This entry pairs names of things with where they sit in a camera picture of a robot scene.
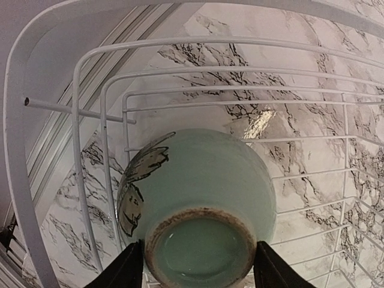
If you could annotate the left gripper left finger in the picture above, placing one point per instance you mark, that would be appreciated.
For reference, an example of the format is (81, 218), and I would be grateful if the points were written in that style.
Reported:
(126, 271)

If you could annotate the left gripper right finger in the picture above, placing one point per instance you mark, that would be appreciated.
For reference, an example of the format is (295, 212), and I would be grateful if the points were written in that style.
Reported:
(271, 271)

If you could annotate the pale green cup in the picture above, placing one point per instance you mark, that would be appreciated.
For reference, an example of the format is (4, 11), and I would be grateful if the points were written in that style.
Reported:
(200, 200)

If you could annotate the white wire dish rack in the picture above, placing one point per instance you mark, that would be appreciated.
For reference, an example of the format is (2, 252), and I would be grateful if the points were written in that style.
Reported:
(88, 84)

